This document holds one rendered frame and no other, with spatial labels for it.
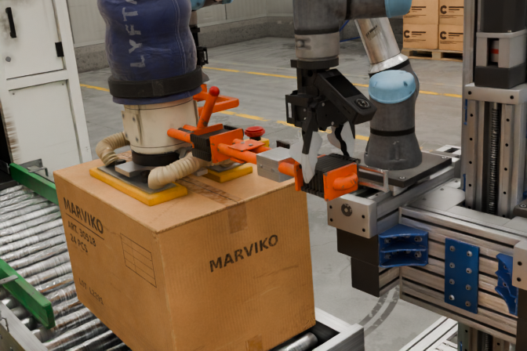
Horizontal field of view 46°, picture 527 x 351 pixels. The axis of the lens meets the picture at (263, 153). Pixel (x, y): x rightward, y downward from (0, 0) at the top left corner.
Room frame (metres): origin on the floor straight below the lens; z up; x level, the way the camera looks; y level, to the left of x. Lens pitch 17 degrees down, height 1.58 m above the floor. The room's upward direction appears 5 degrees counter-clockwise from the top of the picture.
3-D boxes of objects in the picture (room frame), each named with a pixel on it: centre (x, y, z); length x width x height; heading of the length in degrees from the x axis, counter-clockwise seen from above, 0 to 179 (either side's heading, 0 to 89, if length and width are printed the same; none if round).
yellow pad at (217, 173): (1.57, 0.17, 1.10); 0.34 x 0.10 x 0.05; 37
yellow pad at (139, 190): (1.46, 0.32, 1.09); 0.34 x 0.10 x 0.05; 37
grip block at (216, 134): (1.32, 0.10, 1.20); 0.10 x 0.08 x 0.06; 127
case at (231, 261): (1.51, 0.24, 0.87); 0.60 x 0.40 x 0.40; 37
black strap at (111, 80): (1.52, 0.25, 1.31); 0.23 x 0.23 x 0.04
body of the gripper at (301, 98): (1.06, -0.10, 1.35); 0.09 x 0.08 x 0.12; 37
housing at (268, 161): (1.14, -0.03, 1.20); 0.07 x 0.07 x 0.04; 37
